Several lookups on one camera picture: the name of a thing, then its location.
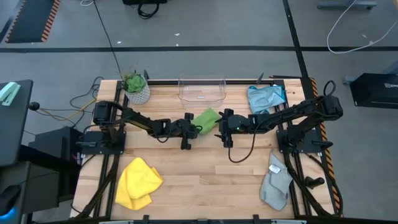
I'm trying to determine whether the light blue microfiber towel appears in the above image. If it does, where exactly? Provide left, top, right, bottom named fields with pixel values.
left=247, top=85, right=287, bottom=114

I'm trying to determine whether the black low desk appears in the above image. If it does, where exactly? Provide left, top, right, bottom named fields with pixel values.
left=0, top=161, right=62, bottom=224

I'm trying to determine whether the black clamp lever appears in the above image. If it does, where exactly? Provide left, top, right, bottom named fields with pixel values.
left=312, top=139, right=334, bottom=151

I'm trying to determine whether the orange black hazard strip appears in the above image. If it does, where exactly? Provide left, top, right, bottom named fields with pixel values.
left=310, top=77, right=342, bottom=216

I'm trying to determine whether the succulent in white patterned pot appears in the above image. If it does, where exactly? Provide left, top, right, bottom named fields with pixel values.
left=119, top=70, right=151, bottom=106

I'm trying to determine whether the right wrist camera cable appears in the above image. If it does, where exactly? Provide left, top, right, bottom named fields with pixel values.
left=228, top=130, right=257, bottom=164

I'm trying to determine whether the clear plastic bin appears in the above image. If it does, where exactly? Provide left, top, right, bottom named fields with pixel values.
left=178, top=73, right=227, bottom=109

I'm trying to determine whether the yellow microfiber towel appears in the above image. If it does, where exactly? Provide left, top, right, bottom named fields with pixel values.
left=114, top=157, right=164, bottom=212

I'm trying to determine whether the grey waffle microfiber towel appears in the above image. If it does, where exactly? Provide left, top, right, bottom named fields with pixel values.
left=259, top=149, right=294, bottom=212

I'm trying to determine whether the grey furniture base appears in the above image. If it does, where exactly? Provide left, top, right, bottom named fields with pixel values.
left=317, top=0, right=377, bottom=10

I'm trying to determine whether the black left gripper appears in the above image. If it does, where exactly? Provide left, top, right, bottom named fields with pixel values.
left=169, top=112, right=203, bottom=151

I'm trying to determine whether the right arm shoulder cable loop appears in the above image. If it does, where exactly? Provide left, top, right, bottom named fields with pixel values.
left=323, top=80, right=337, bottom=98

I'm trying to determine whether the mint green stapler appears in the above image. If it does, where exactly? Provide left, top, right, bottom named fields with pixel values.
left=0, top=82, right=22, bottom=107

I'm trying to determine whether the black floor box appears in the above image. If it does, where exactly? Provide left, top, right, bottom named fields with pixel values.
left=349, top=73, right=398, bottom=110

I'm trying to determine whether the long black floor cable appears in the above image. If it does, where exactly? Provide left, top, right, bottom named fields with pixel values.
left=92, top=0, right=123, bottom=75

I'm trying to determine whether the black floor cable bundle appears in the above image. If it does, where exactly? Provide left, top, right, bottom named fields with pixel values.
left=68, top=76, right=105, bottom=128

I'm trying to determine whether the black orange-edged floor mat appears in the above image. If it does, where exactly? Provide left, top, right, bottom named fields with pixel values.
left=4, top=0, right=62, bottom=44

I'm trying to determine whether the black equipment box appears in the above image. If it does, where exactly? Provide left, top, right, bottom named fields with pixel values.
left=28, top=126, right=83, bottom=202

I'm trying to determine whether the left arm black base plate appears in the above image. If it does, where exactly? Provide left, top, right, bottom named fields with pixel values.
left=81, top=130, right=127, bottom=156

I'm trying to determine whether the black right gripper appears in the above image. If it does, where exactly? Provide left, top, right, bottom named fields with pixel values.
left=214, top=108, right=250, bottom=149

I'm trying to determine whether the black cylindrical handle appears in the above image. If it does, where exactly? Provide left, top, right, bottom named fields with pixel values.
left=304, top=175, right=326, bottom=189

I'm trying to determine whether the yellow floor cable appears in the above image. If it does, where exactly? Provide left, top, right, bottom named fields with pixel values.
left=67, top=98, right=97, bottom=119

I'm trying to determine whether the black computer mouse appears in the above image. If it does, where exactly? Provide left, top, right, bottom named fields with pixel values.
left=0, top=184, right=22, bottom=218

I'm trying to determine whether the white floor cable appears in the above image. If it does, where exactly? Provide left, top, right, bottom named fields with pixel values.
left=326, top=0, right=398, bottom=54

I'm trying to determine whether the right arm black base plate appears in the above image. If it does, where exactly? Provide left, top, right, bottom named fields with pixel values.
left=276, top=129, right=323, bottom=154

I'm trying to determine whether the green microfiber towel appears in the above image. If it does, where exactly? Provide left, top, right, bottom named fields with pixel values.
left=191, top=108, right=222, bottom=136

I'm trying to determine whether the coiled black cable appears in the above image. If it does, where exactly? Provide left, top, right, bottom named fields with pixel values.
left=137, top=1, right=160, bottom=19

